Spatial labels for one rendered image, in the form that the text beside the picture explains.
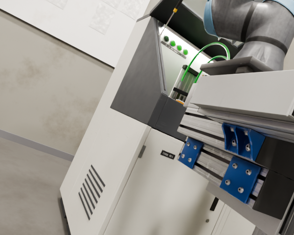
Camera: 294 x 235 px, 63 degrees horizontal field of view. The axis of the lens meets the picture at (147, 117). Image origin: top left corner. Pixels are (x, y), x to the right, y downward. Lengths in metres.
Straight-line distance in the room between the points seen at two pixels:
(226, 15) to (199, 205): 0.98
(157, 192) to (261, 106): 0.90
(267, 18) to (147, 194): 0.87
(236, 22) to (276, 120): 0.44
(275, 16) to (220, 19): 0.15
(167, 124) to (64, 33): 2.13
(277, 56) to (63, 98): 2.55
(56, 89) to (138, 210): 2.07
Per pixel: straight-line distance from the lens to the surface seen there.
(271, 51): 0.74
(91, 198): 1.38
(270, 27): 0.77
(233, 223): 1.66
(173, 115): 1.14
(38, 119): 3.03
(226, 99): 0.47
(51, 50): 3.02
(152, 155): 1.14
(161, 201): 1.27
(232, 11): 0.80
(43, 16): 3.06
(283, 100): 0.38
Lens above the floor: 0.80
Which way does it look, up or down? 1 degrees up
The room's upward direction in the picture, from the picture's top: 24 degrees clockwise
